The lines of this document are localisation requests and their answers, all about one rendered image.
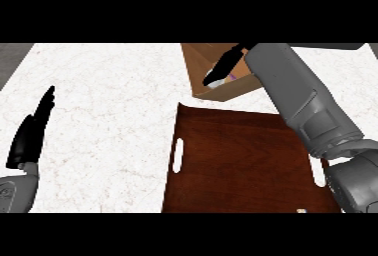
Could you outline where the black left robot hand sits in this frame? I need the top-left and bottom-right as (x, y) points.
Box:
(4, 85), (56, 170)

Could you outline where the dark brown wooden tray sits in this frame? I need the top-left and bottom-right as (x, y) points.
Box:
(160, 102), (344, 214)

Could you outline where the brown cardboard box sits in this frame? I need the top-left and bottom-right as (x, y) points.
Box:
(180, 43), (264, 103)

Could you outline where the white and purple can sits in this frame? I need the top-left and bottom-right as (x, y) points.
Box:
(205, 69), (239, 90)

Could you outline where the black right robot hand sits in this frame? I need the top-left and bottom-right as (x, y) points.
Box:
(200, 43), (259, 87)

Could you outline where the dark grey appliance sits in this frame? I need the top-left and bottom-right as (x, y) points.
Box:
(289, 43), (366, 51)

